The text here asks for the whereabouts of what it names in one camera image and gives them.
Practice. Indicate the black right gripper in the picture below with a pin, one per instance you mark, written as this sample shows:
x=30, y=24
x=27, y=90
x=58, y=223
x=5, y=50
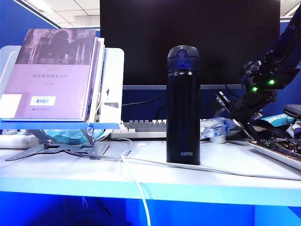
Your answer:
x=251, y=103

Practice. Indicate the clear mineral water bottle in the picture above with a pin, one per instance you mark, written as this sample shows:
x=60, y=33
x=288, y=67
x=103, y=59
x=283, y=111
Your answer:
x=214, y=129

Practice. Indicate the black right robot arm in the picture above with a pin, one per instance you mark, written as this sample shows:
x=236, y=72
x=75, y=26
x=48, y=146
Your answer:
x=289, y=54

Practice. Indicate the black Thermos flask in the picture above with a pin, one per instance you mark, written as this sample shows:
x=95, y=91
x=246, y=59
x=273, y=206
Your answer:
x=183, y=117

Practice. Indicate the blue and white package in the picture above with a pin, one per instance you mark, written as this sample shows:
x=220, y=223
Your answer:
x=277, y=118

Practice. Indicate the white rectangular tray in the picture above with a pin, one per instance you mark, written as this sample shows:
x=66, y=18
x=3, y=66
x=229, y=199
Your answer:
x=270, y=153

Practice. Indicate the dark circuit board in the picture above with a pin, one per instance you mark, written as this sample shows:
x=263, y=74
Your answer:
x=282, y=144

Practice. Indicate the black zip pouch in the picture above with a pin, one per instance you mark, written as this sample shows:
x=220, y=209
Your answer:
x=294, y=110

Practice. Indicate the purple and white item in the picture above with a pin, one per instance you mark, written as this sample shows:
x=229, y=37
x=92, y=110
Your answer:
x=295, y=130

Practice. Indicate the black computer monitor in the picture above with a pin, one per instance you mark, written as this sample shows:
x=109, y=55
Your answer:
x=211, y=35

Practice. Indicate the white and grey keyboard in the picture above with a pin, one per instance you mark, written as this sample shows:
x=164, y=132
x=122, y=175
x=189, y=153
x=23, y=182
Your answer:
x=141, y=127

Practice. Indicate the silver metal book stand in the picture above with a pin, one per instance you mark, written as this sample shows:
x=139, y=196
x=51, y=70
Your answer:
x=113, y=81

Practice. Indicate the white book behind mauve book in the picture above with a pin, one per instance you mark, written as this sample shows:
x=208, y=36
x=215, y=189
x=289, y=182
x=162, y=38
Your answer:
x=98, y=69

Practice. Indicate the blue tissue pack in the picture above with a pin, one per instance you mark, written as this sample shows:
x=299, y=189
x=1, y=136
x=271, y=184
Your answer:
x=70, y=137

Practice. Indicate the mauve book with barcode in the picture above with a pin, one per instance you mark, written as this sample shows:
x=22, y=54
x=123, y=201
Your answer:
x=47, y=81

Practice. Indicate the white power strip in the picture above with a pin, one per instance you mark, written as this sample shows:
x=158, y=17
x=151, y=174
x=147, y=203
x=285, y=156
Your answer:
x=16, y=142

